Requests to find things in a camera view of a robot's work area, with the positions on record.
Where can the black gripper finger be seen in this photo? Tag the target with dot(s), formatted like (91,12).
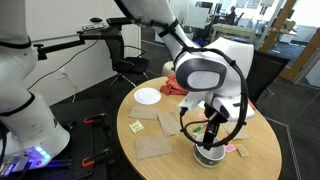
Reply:
(208,138)
(215,118)

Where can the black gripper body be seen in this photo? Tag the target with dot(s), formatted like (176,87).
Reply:
(220,111)

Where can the green pen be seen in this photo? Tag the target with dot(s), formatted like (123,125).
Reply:
(200,128)

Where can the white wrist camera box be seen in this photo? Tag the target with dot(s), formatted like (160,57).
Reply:
(191,102)

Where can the seated person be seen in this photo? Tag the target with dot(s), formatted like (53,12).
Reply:
(230,15)

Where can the pale green office desk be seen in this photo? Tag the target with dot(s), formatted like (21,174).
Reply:
(233,30)

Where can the black mesh office chair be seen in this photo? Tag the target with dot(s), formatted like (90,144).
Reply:
(130,65)
(266,73)

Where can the black perforated base board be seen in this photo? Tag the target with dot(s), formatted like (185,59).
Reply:
(76,140)

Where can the wooden frame beam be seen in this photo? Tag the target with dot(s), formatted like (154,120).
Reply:
(300,60)
(278,25)

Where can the orange fleece cloth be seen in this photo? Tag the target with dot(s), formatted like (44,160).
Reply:
(170,87)

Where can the grey box with lights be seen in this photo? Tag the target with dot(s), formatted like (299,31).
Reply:
(94,27)

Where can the black stereo camera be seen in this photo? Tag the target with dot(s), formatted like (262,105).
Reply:
(118,21)

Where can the pink sticky note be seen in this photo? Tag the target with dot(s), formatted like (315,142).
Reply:
(230,148)
(202,116)

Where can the large white plate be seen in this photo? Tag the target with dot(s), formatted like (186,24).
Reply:
(147,96)

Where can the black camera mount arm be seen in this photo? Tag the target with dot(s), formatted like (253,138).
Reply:
(60,45)

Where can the white mug with green band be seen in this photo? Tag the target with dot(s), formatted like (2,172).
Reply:
(208,160)

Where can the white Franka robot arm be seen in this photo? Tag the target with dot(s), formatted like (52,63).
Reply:
(226,56)

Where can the yellow-green sachet packet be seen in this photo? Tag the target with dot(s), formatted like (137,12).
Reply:
(136,127)

